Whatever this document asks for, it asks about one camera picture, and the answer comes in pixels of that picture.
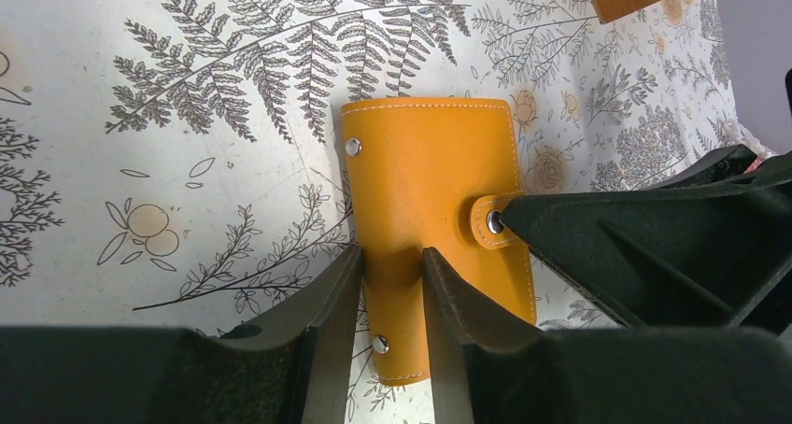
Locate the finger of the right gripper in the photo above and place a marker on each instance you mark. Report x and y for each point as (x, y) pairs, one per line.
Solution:
(710, 246)

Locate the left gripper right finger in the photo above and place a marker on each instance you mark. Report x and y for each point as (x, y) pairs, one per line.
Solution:
(484, 360)

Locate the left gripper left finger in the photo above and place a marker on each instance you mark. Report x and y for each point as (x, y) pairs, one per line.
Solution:
(291, 364)

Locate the yellow leather card holder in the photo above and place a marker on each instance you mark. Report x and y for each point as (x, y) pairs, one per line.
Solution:
(430, 172)

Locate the floral patterned table mat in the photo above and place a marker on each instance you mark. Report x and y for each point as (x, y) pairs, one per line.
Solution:
(170, 161)

